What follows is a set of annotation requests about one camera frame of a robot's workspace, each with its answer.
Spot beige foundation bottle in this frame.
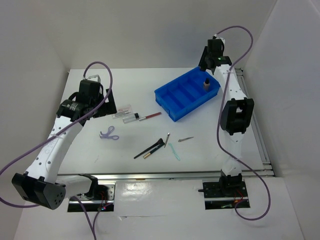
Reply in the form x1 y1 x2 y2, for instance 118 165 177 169
203 78 211 92

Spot purple eyelash curler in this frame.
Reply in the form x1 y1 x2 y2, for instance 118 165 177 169
99 125 120 141

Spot clear tube black cap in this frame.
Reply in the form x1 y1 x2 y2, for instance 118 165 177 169
122 113 140 124

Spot red lip gloss tube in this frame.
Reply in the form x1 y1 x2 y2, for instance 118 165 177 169
138 112 162 122

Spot green gold mascara pencil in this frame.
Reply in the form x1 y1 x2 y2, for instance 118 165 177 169
143 142 165 159

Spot silver small tool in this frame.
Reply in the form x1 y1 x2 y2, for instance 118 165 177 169
164 132 171 148

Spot teal plastic applicator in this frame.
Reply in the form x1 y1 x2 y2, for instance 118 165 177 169
168 143 181 161

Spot metal tweezers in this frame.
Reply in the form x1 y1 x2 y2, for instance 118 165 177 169
178 136 194 143

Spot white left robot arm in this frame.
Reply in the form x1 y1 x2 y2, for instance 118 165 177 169
11 75 117 210

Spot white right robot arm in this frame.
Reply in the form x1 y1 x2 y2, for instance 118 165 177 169
198 36 254 197

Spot black makeup brush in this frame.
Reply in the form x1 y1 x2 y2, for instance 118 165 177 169
134 138 164 159

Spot clear false eyelash case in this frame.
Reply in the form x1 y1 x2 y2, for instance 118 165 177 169
112 104 133 119

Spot blue compartment tray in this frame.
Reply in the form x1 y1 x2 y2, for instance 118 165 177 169
154 67 221 122

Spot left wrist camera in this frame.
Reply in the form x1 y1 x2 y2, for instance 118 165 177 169
83 74 101 83

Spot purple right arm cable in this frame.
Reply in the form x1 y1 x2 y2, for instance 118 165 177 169
215 24 272 221

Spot aluminium side rail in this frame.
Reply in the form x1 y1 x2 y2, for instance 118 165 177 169
234 67 274 177

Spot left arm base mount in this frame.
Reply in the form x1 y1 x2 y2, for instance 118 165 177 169
75 180 116 213

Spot aluminium front rail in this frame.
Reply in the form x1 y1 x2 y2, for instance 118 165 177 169
58 169 275 181

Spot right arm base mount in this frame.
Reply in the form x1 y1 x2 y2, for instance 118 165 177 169
197 181 251 210

